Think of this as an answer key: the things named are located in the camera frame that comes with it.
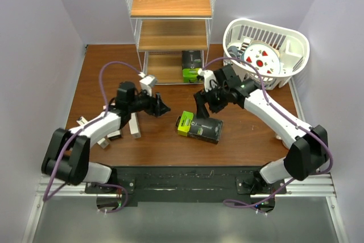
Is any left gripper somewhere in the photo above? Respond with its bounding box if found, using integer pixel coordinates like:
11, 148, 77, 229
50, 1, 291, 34
128, 86, 170, 117

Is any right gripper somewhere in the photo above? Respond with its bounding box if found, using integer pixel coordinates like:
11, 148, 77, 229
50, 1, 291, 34
194, 83, 229, 120

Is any black green razor box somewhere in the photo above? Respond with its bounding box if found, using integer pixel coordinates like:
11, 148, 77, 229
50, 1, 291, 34
175, 111, 223, 144
182, 51, 204, 83

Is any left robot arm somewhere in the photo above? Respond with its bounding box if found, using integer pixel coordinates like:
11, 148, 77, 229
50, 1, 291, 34
41, 81, 171, 193

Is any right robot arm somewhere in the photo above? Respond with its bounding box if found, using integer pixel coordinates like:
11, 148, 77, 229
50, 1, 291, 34
194, 65, 329, 193

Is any narrow silver razor box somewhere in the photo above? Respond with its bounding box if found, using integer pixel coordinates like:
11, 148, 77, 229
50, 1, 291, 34
129, 113, 141, 139

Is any silver box with H logo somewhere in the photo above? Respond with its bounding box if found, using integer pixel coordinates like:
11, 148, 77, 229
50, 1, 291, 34
107, 130, 122, 141

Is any grey item in basket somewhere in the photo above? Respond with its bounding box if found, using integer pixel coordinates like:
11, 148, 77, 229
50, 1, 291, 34
227, 46, 242, 60

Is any small silver box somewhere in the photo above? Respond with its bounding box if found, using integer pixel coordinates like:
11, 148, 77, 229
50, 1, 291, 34
97, 138, 110, 149

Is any watermelon pattern plate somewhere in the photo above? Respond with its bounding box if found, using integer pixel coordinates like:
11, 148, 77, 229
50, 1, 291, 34
241, 41, 281, 75

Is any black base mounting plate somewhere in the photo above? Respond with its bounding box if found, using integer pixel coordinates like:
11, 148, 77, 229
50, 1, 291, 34
85, 166, 288, 212

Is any pink ceramic mug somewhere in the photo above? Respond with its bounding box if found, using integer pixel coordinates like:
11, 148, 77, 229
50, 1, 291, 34
275, 134, 288, 149

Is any white plastic dish basket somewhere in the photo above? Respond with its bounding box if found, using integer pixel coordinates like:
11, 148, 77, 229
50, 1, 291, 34
223, 18, 310, 90

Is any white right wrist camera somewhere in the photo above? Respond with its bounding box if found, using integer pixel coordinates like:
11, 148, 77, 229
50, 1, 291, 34
197, 68, 218, 92

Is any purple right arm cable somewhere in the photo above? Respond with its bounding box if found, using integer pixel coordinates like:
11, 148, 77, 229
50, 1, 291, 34
204, 56, 334, 211

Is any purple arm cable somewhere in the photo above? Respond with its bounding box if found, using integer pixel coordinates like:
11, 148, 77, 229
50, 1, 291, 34
42, 61, 143, 214
204, 56, 334, 211

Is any white wire wooden shelf rack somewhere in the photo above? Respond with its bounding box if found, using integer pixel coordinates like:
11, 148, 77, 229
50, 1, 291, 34
125, 0, 216, 85

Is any aluminium frame rail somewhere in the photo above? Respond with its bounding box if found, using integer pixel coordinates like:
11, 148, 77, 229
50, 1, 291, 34
22, 80, 349, 243

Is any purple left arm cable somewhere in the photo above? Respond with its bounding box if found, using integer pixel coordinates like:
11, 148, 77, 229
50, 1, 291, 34
42, 61, 143, 214

